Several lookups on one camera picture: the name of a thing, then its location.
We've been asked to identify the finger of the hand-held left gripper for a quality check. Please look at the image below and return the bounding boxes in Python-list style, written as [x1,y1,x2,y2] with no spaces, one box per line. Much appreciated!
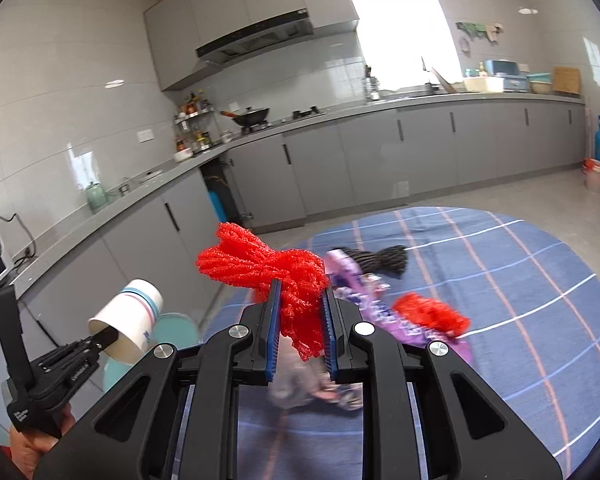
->
[59,326,120,369]

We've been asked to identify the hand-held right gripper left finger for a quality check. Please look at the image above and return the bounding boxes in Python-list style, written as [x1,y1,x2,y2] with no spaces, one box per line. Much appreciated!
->
[32,279,286,480]

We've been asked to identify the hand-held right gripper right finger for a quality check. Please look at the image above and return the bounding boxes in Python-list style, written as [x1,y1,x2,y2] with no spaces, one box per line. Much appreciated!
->
[320,287,563,480]

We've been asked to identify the white paper cup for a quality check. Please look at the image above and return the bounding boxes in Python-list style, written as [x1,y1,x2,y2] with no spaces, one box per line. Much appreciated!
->
[88,279,164,365]

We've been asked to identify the clear plastic bag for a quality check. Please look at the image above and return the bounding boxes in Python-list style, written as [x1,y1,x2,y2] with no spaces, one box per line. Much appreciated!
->
[267,355,366,412]

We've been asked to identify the purple snack wrapper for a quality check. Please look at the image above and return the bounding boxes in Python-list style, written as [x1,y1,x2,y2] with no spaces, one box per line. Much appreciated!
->
[325,252,473,361]

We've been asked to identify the red foam mesh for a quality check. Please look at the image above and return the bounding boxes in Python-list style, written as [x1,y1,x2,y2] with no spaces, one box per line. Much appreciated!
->
[391,293,470,343]
[196,222,331,362]

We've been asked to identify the mint green bin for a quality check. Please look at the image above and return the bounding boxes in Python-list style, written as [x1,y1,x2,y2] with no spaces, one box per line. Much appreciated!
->
[102,312,201,396]

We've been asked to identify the person's left hand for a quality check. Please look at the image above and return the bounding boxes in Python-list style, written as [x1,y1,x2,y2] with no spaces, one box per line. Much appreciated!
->
[9,402,77,480]

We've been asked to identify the mint green kettle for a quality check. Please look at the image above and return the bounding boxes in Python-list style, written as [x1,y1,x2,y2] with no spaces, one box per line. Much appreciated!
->
[86,181,109,213]

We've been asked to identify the blue container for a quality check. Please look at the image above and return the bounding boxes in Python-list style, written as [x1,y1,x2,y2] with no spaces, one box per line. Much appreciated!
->
[207,187,231,224]

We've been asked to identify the grey kitchen counter cabinets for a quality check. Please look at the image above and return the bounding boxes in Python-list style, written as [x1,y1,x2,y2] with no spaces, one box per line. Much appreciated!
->
[0,91,588,461]

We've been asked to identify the blue plaid tablecloth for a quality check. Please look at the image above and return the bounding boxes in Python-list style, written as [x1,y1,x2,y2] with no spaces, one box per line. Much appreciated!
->
[200,206,600,480]

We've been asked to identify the black wok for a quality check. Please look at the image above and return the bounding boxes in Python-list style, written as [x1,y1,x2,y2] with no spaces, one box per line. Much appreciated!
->
[220,106,271,129]

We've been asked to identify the metal spice rack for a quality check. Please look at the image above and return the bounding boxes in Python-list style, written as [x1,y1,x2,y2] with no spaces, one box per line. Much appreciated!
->
[174,91,216,154]

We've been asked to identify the gas stove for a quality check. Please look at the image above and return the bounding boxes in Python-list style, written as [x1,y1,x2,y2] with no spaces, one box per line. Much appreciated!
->
[237,106,327,134]

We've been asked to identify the wooden cutting board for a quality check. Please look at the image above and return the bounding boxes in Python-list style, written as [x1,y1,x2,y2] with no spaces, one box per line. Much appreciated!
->
[430,67,457,94]

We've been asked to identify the black range hood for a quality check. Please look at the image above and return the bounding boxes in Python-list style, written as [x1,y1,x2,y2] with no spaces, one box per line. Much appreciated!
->
[195,8,315,67]

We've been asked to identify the white basin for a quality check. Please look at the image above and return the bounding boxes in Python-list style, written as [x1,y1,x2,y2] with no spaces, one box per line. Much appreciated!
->
[462,77,505,94]

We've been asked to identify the window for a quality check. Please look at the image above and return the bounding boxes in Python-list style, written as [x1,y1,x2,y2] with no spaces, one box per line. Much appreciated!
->
[349,0,463,92]

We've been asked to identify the red and white bucket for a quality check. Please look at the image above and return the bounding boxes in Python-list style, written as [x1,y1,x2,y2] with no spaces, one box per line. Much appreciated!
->
[582,158,600,193]

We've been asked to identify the blue storage box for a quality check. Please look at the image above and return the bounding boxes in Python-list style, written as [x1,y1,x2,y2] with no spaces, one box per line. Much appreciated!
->
[484,59,531,92]

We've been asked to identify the grey upper cabinets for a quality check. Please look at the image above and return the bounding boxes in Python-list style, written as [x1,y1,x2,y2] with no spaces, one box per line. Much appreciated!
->
[145,0,361,92]

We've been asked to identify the teal basin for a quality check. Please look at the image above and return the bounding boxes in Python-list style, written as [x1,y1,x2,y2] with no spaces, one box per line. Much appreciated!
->
[527,72,555,95]

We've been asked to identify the cardboard box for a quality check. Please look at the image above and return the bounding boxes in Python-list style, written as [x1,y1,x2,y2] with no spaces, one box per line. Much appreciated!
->
[552,66,582,95]

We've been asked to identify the black power cable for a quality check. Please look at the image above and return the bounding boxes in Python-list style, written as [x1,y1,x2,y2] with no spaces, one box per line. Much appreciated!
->
[0,213,39,267]

